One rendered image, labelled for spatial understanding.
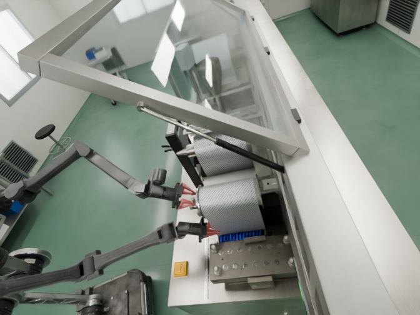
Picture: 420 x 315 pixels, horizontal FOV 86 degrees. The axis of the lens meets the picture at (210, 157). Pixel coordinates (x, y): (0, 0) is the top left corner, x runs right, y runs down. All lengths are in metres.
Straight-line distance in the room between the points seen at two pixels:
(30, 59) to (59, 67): 0.04
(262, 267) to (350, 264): 0.68
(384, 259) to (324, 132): 0.43
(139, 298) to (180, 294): 0.94
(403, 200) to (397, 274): 1.90
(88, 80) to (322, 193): 0.46
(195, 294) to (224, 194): 0.55
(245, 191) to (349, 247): 0.55
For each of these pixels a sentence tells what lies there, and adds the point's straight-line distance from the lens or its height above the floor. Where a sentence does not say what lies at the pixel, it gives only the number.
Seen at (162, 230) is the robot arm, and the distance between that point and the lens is 1.08.
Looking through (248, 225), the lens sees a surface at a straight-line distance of 1.09.
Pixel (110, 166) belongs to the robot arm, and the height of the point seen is 1.44.
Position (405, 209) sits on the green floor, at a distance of 2.50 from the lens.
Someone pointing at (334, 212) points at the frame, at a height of 1.65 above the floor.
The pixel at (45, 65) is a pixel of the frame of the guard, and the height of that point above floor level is 1.99.
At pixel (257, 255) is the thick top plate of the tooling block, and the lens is 1.09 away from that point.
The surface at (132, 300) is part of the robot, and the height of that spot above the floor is 0.24.
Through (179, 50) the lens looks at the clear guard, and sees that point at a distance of 0.66.
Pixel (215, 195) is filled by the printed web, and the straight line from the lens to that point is 0.94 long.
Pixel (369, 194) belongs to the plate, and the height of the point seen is 1.44.
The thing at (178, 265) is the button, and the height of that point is 0.92.
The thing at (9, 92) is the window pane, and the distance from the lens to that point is 5.26.
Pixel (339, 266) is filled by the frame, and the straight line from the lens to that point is 0.42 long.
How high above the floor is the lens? 2.06
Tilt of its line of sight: 44 degrees down
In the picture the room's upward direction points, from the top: 25 degrees counter-clockwise
